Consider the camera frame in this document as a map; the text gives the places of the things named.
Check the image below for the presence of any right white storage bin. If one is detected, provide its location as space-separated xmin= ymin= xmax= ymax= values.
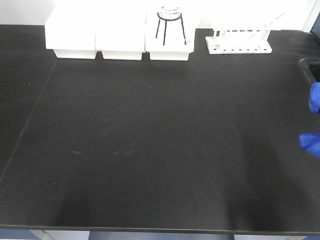
xmin=145 ymin=0 xmax=196 ymax=61

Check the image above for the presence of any middle white storage bin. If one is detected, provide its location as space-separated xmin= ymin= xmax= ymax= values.
xmin=95 ymin=0 xmax=148 ymax=61

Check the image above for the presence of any black wire tripod stand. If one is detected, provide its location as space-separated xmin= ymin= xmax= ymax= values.
xmin=155 ymin=11 xmax=187 ymax=46

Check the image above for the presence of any white test tube rack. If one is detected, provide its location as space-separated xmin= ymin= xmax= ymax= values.
xmin=205 ymin=11 xmax=285 ymax=55

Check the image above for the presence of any white storage bin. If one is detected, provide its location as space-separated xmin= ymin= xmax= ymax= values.
xmin=95 ymin=0 xmax=148 ymax=61
xmin=145 ymin=0 xmax=196 ymax=61
xmin=44 ymin=0 xmax=97 ymax=60

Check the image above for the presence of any clear glass dish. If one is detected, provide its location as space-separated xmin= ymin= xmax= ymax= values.
xmin=157 ymin=3 xmax=181 ymax=21

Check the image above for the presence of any black lab sink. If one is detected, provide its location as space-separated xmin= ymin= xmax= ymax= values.
xmin=298 ymin=57 xmax=320 ymax=85

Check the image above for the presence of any left white storage bin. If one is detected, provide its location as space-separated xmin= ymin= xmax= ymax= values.
xmin=44 ymin=0 xmax=97 ymax=60

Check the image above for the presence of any blue cloth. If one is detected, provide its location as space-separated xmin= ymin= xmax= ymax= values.
xmin=299 ymin=82 xmax=320 ymax=158

